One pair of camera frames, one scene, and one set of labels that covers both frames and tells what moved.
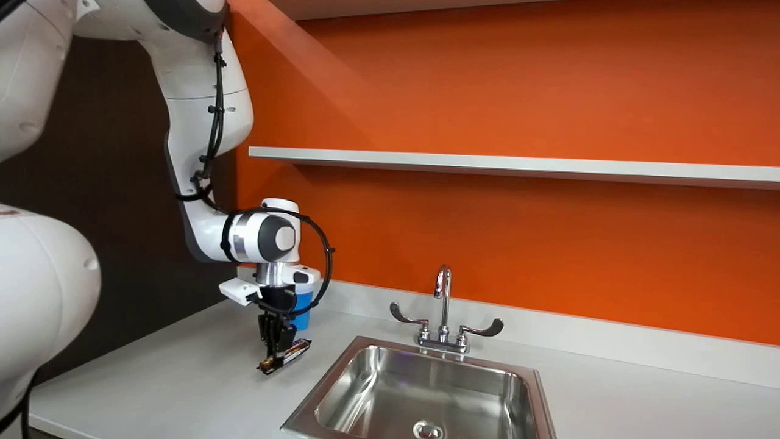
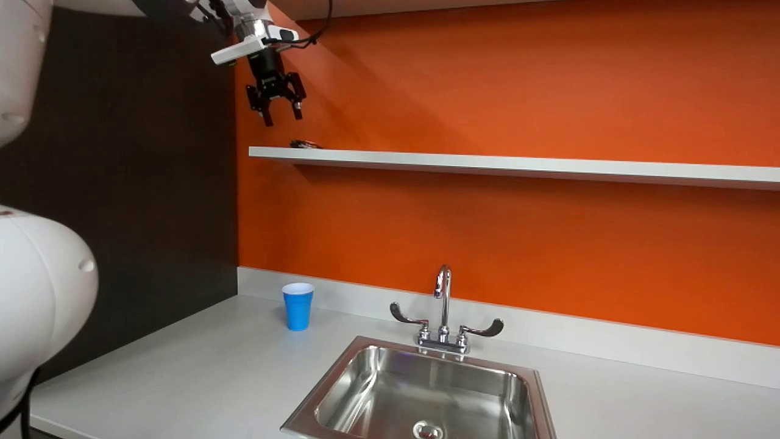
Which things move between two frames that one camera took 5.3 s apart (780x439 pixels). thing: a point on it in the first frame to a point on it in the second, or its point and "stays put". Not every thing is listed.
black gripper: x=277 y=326 to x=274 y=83
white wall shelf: x=547 y=167 stays put
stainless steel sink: x=393 y=388 stays put
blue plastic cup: x=304 y=321 stays put
